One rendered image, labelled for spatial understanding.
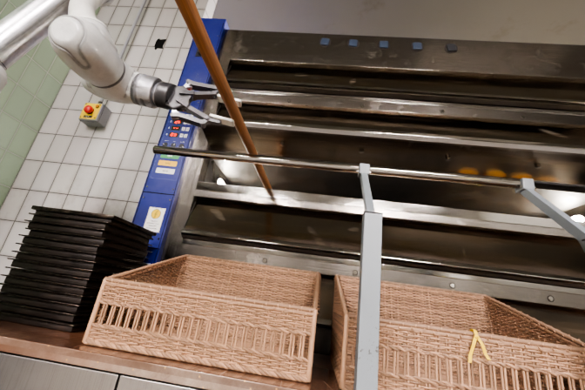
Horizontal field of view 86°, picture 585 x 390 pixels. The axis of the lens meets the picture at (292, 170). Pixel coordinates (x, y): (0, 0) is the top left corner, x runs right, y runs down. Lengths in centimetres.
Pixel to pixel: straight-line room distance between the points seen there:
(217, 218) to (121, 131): 70
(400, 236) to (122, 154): 133
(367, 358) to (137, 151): 136
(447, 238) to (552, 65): 105
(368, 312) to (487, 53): 154
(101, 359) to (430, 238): 115
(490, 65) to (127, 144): 184
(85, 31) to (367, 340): 87
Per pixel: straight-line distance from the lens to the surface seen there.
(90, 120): 183
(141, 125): 176
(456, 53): 190
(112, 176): 170
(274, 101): 161
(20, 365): 102
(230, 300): 84
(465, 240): 147
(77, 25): 87
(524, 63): 200
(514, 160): 157
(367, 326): 71
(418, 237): 140
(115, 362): 88
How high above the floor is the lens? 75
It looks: 22 degrees up
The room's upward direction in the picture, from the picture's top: 8 degrees clockwise
